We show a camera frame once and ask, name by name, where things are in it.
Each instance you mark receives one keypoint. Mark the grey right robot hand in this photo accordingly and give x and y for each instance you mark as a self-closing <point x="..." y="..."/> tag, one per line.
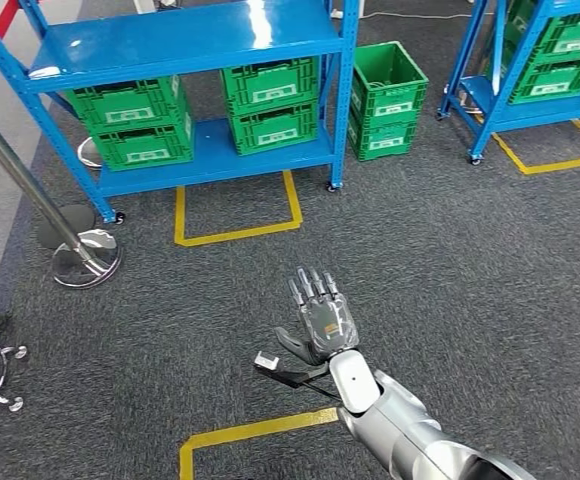
<point x="328" y="324"/>

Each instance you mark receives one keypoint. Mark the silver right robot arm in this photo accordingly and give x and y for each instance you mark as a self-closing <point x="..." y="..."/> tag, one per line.
<point x="400" y="430"/>

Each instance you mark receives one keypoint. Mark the blue metal shelf rack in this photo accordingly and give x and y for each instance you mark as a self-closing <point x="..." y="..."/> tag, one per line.
<point x="545" y="109"/>
<point x="185" y="33"/>

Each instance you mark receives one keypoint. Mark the black camera bracket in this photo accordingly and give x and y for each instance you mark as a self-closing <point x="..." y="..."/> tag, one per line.
<point x="294" y="378"/>

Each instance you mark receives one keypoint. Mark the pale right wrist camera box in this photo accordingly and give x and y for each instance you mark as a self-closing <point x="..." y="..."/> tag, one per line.
<point x="267" y="362"/>

